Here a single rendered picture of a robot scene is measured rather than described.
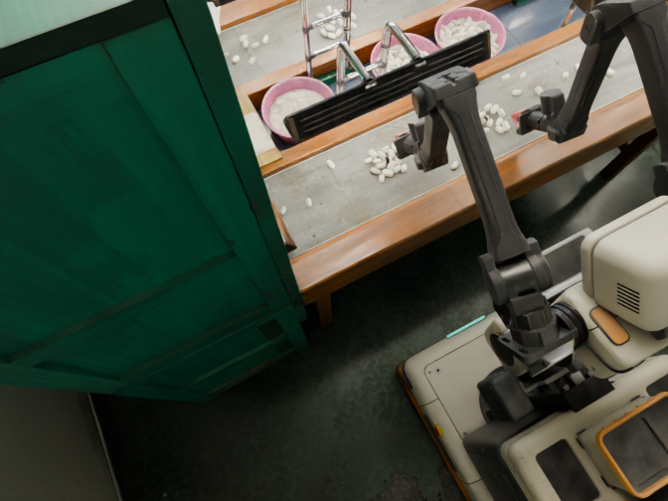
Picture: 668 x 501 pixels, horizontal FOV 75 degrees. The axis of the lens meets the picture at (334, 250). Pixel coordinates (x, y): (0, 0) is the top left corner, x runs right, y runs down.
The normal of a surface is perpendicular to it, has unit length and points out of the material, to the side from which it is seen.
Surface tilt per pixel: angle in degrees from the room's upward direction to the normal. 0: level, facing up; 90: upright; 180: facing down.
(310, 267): 0
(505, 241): 30
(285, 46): 0
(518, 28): 0
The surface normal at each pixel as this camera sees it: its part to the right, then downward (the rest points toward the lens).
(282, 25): -0.01, -0.36
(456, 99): -0.07, 0.15
